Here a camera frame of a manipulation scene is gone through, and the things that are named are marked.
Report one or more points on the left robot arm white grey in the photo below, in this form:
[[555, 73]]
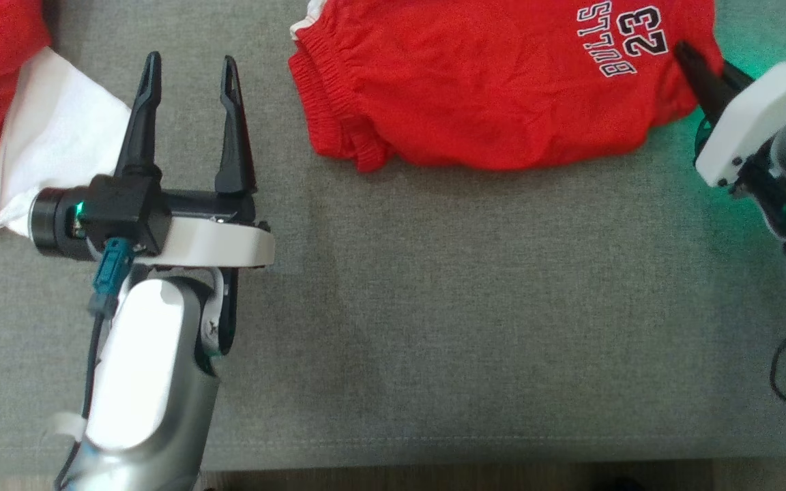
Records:
[[140, 368]]

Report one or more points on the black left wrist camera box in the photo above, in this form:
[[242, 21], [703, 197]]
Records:
[[127, 208]]

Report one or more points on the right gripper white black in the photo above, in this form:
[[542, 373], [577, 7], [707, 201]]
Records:
[[754, 116]]

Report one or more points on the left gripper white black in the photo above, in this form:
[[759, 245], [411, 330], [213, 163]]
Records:
[[215, 242]]

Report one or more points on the large grey sofa chaise cushion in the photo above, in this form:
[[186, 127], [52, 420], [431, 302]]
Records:
[[434, 307]]

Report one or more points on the red white Bulls shorts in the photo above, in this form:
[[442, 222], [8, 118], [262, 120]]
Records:
[[488, 102]]

